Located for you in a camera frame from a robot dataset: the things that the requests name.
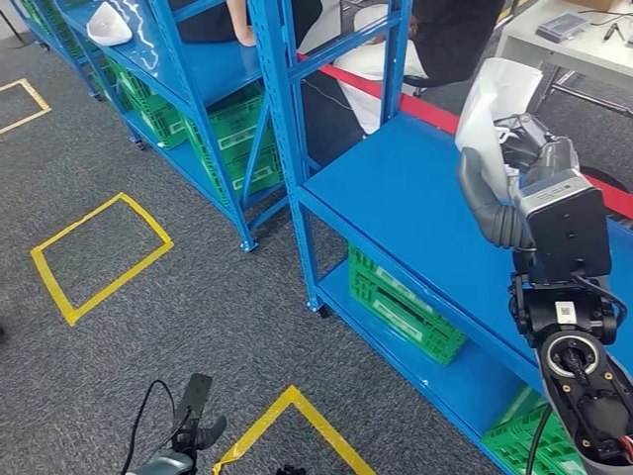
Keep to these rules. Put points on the blue metal shelf rack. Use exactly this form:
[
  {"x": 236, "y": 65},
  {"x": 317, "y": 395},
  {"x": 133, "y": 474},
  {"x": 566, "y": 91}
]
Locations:
[
  {"x": 89, "y": 78},
  {"x": 395, "y": 190},
  {"x": 217, "y": 65}
]

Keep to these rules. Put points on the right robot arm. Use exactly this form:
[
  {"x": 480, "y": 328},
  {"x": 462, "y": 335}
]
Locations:
[{"x": 573, "y": 314}]

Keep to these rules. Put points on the crumpled yellow floor tape square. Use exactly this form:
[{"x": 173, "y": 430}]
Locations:
[{"x": 331, "y": 431}]

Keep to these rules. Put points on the person's forearm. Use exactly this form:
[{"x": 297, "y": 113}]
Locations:
[{"x": 240, "y": 23}]

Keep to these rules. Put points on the white table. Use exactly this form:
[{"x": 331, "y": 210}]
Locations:
[{"x": 569, "y": 56}]

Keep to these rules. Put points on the long red strip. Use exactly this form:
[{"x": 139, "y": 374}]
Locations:
[{"x": 435, "y": 115}]

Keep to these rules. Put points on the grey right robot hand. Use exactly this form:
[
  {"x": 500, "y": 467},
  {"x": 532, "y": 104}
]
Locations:
[{"x": 539, "y": 147}]

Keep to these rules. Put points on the grey flat device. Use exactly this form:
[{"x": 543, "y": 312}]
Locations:
[{"x": 561, "y": 26}]

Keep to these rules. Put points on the white plastic part orange writing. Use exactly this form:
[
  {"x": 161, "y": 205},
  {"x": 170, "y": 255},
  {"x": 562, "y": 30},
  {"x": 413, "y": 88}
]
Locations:
[{"x": 494, "y": 92}]

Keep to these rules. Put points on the cardboard box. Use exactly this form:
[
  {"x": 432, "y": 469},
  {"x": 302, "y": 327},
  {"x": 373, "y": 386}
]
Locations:
[{"x": 598, "y": 3}]

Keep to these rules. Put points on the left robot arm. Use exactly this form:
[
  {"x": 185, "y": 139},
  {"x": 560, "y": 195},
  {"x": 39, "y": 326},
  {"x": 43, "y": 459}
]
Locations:
[{"x": 158, "y": 465}]

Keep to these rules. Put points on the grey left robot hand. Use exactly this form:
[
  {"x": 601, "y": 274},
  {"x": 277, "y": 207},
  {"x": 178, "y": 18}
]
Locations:
[{"x": 210, "y": 434}]

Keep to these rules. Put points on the black pen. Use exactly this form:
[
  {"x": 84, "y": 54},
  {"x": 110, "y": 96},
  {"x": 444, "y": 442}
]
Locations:
[{"x": 610, "y": 31}]

